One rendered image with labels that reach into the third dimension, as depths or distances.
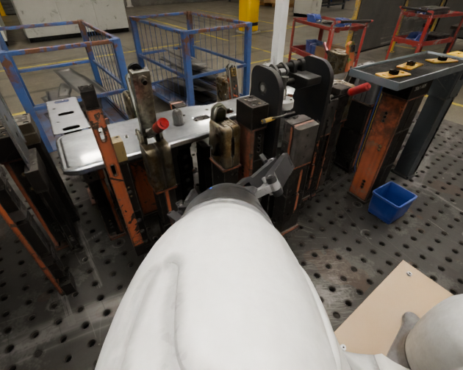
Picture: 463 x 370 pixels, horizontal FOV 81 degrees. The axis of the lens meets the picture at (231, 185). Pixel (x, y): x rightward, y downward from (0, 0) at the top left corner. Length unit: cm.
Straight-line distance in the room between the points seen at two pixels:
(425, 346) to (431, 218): 60
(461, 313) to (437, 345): 7
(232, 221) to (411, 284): 77
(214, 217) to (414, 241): 92
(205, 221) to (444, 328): 50
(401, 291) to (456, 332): 30
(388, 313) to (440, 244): 35
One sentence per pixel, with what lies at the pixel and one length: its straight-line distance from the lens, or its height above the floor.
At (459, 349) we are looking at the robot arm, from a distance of 58.
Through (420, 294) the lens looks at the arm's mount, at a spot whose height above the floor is 72.
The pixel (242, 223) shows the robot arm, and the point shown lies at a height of 126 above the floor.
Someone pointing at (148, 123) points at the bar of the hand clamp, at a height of 110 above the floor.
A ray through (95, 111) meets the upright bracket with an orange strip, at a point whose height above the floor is 115.
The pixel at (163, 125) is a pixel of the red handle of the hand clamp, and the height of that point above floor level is 114.
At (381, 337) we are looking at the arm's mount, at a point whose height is 72.
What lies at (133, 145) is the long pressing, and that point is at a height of 100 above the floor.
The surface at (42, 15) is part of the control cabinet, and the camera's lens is 852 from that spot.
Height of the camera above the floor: 137
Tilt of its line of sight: 39 degrees down
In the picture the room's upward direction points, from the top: straight up
